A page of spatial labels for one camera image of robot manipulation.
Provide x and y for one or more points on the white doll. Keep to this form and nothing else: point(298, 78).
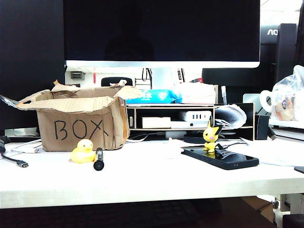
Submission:
point(174, 148)

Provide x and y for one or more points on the cream small box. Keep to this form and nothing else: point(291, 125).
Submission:
point(156, 122)

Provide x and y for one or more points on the crumpled white paper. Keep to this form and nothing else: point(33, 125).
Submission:
point(120, 83)

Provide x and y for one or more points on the brown cardboard box marked BOX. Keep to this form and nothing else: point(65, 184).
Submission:
point(47, 142)

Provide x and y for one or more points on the black pen holder box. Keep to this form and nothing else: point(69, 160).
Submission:
point(262, 128)

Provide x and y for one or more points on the blue wet wipes pack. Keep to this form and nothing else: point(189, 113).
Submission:
point(154, 96)

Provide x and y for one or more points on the white flat device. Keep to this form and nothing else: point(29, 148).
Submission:
point(180, 124)

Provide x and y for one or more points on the white USB power strip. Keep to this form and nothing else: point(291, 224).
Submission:
point(197, 116)

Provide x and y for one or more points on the black round stand base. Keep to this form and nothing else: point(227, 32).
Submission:
point(192, 139)

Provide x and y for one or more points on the pink white tissue pack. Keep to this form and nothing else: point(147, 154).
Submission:
point(197, 95)

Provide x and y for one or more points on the black office chair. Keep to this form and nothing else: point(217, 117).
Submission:
point(107, 82)

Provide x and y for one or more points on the yellow black Pichu figurine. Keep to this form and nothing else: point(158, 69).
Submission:
point(210, 136)

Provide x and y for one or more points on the red hanging ornament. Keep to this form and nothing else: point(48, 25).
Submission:
point(94, 76)

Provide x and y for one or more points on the black marker pen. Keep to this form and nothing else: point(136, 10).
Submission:
point(98, 161)

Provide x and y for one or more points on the rolled printed papers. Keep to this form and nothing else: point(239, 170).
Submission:
point(232, 116)

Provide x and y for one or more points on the yellow rubber duck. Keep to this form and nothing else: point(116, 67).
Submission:
point(82, 155)

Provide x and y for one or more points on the large silver-framed monitor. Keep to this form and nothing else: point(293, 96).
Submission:
point(161, 31)

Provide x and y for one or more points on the black smartphone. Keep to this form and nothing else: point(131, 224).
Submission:
point(228, 160)

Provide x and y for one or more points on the wooden black desk shelf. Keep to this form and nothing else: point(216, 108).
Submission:
point(248, 133)

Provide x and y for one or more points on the white paper sheets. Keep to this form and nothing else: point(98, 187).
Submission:
point(273, 152)

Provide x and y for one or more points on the silver flat base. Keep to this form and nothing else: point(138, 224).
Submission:
point(21, 132)

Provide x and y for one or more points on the dark black panel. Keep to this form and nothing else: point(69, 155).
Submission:
point(31, 59)

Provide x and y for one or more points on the white tray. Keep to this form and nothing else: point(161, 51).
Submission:
point(285, 124)

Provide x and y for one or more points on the clear plastic bag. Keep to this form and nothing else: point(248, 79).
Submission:
point(289, 95)

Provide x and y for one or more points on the black AOC monitor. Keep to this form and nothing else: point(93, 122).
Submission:
point(269, 35)

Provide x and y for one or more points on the brown cardboard carton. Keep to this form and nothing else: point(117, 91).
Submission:
point(261, 205)

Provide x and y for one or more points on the black tall tower case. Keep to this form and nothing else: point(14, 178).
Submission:
point(286, 52)

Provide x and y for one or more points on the caster wheel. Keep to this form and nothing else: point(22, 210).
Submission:
point(275, 203)

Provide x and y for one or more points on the black flat item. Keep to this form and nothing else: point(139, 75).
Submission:
point(299, 169)

